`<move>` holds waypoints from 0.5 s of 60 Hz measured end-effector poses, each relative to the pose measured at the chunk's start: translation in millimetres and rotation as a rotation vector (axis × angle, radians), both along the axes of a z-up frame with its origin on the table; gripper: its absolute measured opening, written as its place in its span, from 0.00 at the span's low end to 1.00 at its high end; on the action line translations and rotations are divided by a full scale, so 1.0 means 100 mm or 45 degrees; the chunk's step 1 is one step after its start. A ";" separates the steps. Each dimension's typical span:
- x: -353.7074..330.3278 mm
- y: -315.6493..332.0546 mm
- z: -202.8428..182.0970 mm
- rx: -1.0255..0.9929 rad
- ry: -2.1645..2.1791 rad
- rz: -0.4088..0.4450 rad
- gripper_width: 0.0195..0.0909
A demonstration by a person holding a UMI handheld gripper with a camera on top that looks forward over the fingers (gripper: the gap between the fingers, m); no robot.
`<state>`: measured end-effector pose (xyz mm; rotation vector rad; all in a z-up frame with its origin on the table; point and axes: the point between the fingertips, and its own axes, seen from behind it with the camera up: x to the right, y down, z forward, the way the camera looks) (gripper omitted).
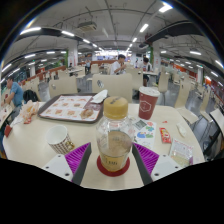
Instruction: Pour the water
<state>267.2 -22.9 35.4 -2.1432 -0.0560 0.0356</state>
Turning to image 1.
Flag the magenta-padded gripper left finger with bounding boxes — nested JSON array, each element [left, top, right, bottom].
[[42, 142, 92, 186]]

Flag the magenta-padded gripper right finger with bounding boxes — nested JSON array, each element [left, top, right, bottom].
[[131, 142, 184, 186]]

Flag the clear yellow-capped drink bottle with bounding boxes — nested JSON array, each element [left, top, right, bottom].
[[95, 95, 135, 173]]

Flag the colourful sticker sheet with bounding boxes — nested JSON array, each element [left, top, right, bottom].
[[131, 116, 157, 150]]

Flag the flat round red coaster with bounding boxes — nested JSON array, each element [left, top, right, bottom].
[[96, 154, 131, 178]]

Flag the small red sauce packet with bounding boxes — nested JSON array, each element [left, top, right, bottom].
[[159, 127, 172, 145]]

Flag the clear plastic bag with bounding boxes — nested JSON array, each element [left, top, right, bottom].
[[168, 137, 194, 168]]

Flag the small white packet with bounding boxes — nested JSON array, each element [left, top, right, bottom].
[[175, 122, 188, 138]]

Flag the brown tray with paper liner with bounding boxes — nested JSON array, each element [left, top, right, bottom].
[[37, 93, 108, 124]]

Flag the red paper cup white lid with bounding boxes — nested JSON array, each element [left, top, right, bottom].
[[137, 86, 161, 121]]

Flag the white crumpled napkin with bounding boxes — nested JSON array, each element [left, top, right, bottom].
[[90, 89, 109, 104]]

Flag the plastic bag with food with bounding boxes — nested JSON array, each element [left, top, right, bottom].
[[19, 99, 40, 124]]

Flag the beige plastic chair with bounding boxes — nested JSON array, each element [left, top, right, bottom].
[[173, 79, 201, 126], [48, 76, 79, 99], [91, 73, 133, 101], [156, 71, 171, 106]]

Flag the small red box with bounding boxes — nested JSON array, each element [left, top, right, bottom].
[[3, 123, 14, 138]]

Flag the black backpack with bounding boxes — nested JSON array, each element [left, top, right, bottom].
[[22, 89, 39, 104]]

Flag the person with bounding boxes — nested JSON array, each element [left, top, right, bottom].
[[1, 75, 24, 116], [110, 53, 128, 76], [141, 57, 154, 87]]

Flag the ceiling lights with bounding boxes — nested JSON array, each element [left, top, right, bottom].
[[0, 3, 224, 88]]

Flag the ceiling air conditioner unit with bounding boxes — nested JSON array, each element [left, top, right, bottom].
[[77, 21, 98, 33]]

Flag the white patterned mug gold handle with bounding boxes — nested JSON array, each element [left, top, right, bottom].
[[45, 124, 76, 155]]

